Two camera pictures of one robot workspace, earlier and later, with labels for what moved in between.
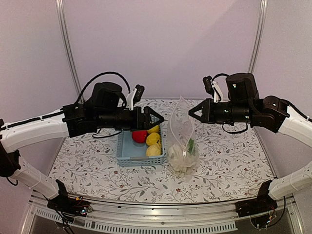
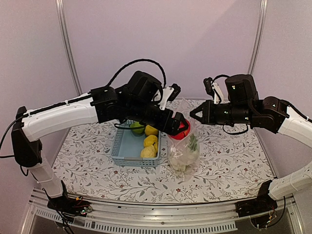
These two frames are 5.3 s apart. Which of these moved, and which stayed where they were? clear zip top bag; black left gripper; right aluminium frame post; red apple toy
Moved: black left gripper; red apple toy
Stayed: right aluminium frame post; clear zip top bag
